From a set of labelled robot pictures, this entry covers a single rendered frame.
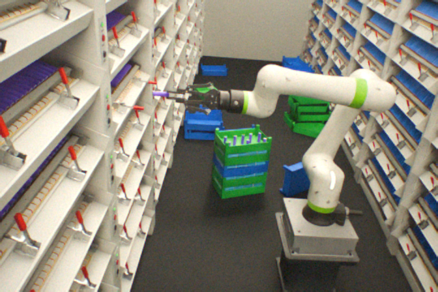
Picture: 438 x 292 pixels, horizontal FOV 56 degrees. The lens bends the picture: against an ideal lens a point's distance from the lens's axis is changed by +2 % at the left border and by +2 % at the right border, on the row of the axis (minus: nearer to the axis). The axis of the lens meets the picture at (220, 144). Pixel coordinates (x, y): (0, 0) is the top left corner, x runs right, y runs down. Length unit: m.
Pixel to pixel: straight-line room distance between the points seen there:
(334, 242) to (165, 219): 1.01
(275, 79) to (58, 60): 0.75
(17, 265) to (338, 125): 1.38
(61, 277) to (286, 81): 0.97
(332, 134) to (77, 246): 1.16
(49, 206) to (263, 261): 1.41
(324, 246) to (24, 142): 1.33
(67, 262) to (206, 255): 1.15
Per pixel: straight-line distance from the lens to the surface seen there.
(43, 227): 0.96
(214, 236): 2.31
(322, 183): 1.76
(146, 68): 1.85
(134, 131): 1.76
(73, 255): 1.18
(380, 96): 1.66
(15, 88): 0.99
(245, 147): 2.45
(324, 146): 1.88
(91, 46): 1.13
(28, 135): 0.88
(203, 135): 3.26
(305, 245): 1.83
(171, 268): 2.13
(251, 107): 1.59
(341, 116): 1.84
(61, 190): 1.06
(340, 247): 1.87
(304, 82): 1.56
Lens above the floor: 1.50
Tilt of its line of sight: 28 degrees down
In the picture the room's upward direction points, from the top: 5 degrees clockwise
